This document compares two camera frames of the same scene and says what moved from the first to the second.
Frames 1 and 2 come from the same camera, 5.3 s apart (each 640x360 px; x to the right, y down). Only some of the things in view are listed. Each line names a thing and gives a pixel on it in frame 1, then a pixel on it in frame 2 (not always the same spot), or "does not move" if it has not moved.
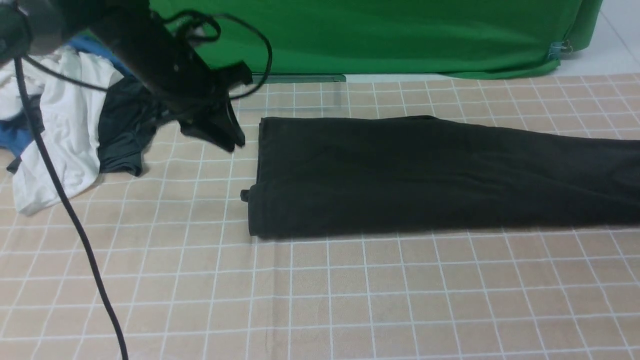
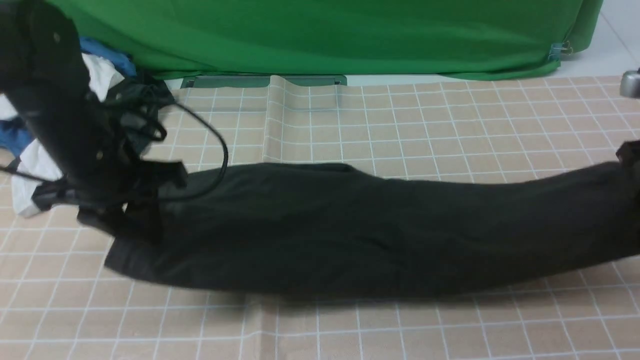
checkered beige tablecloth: (172, 243) does not move
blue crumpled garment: (20, 138) does not move
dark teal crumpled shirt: (129, 113) does not move
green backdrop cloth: (300, 40) does not move
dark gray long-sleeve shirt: (343, 174) to (311, 229)
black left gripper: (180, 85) to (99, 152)
